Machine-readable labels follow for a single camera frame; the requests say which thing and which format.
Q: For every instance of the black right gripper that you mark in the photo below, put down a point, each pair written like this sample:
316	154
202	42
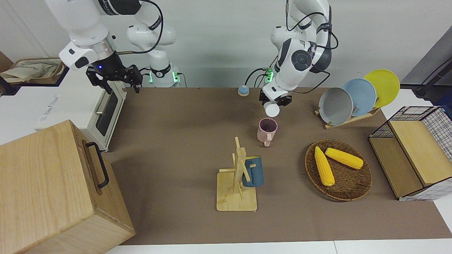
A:
107	67

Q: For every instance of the yellow corn cob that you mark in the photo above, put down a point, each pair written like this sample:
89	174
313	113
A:
324	167
344	158

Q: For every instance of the grey plate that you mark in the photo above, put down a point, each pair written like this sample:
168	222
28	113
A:
335	106

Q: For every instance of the wooden mug rack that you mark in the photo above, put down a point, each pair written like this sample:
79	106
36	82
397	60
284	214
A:
235	203

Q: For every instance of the wooden plate rack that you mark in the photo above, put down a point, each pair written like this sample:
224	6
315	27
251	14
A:
353	120

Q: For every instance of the brown wicker basket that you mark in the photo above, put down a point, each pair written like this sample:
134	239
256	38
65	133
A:
348	183

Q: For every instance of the light blue plate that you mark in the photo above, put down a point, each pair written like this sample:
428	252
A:
363	97

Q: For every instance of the dark blue mug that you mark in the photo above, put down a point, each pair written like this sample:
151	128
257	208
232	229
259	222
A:
256	173

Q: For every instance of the pink mug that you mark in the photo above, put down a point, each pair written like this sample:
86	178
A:
266	135

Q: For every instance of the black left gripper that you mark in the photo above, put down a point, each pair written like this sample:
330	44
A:
263	92

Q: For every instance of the black tripod stand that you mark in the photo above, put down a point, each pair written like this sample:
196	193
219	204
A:
432	79

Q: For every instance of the beige cloth bag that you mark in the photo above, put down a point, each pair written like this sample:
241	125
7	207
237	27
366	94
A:
33	68

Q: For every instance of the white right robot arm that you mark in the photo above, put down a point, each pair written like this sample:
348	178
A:
81	24

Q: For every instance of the wooden cabinet box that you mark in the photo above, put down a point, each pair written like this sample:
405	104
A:
46	190

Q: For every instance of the translucent water cup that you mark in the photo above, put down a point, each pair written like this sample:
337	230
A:
272	109

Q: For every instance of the brown table mat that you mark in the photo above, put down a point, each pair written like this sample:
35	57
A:
183	134

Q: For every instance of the white toaster oven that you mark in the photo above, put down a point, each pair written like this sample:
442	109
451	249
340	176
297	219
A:
77	106

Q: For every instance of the small blue round knob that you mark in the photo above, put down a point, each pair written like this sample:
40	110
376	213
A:
243	91

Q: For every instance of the yellow plate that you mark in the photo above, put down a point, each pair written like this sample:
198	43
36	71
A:
386	84

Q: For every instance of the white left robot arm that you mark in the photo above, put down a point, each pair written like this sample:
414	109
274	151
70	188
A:
293	67

